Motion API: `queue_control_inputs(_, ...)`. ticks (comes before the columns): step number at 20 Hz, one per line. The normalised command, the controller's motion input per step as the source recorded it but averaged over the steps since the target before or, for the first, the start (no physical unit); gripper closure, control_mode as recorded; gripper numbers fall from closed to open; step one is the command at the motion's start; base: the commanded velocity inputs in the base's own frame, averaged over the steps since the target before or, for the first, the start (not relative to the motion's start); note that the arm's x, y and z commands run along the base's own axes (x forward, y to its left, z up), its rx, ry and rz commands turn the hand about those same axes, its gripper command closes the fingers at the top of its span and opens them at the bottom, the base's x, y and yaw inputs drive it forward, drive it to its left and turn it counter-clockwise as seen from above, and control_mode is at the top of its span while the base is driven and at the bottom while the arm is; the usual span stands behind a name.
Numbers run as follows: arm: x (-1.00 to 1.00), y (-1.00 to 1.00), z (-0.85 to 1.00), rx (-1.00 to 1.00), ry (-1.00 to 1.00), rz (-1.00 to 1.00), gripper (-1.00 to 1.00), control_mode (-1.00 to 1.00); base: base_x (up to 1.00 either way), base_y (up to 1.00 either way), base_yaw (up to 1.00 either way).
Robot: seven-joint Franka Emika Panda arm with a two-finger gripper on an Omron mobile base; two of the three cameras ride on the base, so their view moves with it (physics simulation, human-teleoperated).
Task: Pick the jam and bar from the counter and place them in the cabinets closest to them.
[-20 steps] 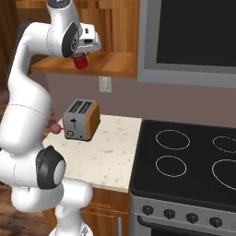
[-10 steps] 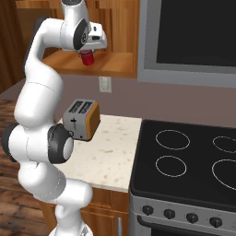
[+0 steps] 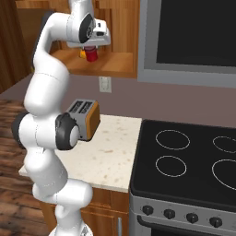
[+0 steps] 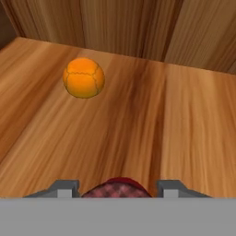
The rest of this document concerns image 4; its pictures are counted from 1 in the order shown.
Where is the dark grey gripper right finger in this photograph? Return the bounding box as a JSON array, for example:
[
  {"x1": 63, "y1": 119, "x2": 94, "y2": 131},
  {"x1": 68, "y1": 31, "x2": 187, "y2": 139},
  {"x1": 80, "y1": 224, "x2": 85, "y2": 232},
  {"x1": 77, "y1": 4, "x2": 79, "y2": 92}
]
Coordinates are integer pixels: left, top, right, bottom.
[{"x1": 156, "y1": 179, "x2": 213, "y2": 199}]

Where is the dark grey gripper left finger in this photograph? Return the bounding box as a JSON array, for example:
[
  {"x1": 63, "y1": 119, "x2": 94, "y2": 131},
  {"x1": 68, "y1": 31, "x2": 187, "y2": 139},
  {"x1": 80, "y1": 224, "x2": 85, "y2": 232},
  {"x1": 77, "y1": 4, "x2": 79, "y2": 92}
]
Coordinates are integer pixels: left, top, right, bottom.
[{"x1": 24, "y1": 179, "x2": 81, "y2": 199}]

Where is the jam jar with red checked lid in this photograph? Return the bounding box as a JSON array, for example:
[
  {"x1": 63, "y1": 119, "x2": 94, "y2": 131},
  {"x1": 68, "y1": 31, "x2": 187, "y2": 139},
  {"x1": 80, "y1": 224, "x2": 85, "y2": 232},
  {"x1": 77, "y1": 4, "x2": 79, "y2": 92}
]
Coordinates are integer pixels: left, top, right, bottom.
[{"x1": 80, "y1": 176, "x2": 153, "y2": 199}]

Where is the orange round fruit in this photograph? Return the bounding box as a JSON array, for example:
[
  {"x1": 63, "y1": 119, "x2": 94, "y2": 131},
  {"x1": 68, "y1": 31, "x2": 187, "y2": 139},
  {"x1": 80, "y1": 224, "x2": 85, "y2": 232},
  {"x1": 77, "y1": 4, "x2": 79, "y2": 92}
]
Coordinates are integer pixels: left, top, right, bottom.
[{"x1": 62, "y1": 57, "x2": 106, "y2": 100}]

